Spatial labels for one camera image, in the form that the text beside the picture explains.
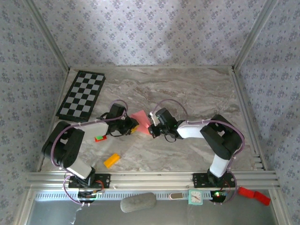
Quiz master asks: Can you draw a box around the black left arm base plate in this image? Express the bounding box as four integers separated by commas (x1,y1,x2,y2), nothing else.
68,173,111,189

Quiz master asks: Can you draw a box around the red plastic object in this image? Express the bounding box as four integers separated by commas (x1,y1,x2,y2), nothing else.
238,187,271,206

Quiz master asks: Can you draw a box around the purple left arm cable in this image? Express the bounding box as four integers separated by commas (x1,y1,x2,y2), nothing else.
50,99,128,207

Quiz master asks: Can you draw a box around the grey stone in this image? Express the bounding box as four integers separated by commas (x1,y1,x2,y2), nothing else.
120,192,157,213

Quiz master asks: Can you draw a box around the black and grey chessboard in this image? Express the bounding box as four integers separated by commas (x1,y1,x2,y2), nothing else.
55,70,106,122

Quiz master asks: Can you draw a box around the perforated metal cable tray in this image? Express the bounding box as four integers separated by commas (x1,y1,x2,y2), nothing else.
35,190,258,201

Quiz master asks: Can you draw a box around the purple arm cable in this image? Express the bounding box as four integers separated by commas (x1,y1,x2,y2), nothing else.
50,99,128,207
152,98,246,206

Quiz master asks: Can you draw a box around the aluminium side rail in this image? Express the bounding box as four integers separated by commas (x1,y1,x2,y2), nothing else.
231,67,267,171

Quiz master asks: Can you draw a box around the aluminium frame post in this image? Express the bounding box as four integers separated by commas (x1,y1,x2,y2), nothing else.
22,0,71,74
232,0,279,71

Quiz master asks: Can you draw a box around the aluminium frame rail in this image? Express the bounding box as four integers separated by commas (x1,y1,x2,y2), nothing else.
24,171,281,190

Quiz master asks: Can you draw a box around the yellow toy block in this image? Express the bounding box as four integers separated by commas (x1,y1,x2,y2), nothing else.
103,153,121,169

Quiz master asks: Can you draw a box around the teal square clock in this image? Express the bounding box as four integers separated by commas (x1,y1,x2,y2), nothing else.
188,189,203,206

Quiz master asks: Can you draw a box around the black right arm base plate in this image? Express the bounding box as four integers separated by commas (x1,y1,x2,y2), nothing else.
192,172,236,188

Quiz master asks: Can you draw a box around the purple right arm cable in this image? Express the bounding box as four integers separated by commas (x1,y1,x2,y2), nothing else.
152,98,246,206

